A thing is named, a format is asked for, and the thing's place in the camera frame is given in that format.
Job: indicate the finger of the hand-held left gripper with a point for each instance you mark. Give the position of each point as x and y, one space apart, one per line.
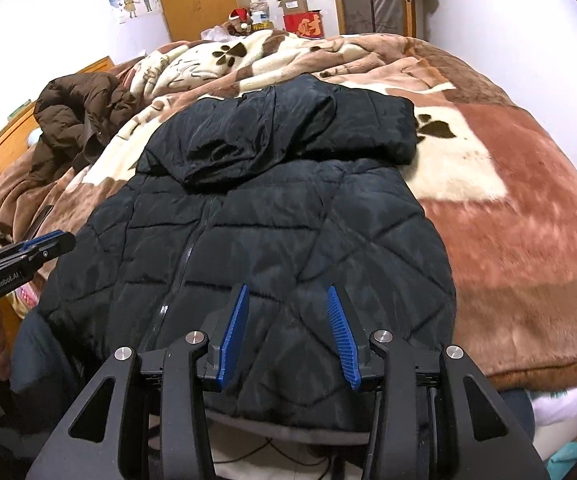
43 254
37 244

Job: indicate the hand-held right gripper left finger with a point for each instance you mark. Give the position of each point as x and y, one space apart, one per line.
231 340

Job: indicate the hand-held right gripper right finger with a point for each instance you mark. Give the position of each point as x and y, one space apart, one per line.
346 340

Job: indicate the black puffer jacket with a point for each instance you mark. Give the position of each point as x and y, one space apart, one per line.
268 220

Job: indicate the pink plaid sheet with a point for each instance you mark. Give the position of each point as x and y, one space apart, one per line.
28 297

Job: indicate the person's left leg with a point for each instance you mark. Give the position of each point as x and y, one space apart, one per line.
43 360

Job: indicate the white round object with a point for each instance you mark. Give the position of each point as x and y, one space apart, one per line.
34 138

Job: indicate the brown puffer jacket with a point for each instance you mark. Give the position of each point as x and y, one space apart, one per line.
78 110

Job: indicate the brown paw print blanket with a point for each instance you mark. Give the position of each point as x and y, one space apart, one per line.
518 240

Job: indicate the white cloth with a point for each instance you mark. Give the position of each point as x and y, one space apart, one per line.
563 405

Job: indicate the teal item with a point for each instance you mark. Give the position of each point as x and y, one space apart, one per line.
570 452

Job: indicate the white plastic bag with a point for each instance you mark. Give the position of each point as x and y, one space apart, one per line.
214 33

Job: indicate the plush toy with santa hat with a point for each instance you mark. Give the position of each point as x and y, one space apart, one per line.
239 22

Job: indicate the red box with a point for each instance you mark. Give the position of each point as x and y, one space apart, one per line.
303 25

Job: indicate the blue white carton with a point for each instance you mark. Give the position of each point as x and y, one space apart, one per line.
262 17

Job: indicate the open cardboard box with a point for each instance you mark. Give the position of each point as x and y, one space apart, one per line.
292 5

